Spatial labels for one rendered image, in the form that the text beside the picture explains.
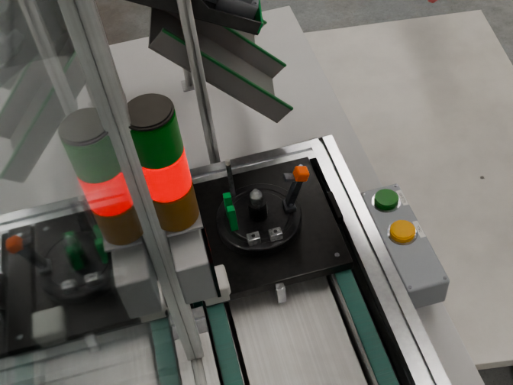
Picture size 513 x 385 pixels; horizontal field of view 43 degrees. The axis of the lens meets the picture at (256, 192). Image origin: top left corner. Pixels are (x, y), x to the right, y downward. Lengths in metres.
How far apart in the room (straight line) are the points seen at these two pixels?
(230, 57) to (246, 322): 0.50
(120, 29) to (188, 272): 2.69
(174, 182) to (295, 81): 0.87
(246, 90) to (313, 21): 2.06
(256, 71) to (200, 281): 0.63
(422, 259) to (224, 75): 0.45
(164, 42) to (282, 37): 0.59
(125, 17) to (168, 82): 1.89
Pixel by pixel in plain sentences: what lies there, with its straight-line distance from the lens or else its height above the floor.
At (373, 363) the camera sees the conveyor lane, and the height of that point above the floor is 0.95.
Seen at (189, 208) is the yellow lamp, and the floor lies 1.29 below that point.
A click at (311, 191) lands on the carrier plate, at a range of 1.12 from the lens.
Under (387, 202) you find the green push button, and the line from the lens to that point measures 1.10.
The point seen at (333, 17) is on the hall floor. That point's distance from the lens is 3.21.
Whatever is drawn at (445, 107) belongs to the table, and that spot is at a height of 0.86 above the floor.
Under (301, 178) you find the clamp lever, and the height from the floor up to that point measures 1.06.
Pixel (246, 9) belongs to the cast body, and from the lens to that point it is 1.09.
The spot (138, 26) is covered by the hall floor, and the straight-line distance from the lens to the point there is 3.33.
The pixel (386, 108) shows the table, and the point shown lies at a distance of 1.43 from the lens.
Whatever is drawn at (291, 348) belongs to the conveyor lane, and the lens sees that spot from 1.01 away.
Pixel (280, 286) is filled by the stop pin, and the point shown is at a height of 0.97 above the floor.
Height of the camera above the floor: 1.81
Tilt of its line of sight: 49 degrees down
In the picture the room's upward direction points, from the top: 8 degrees counter-clockwise
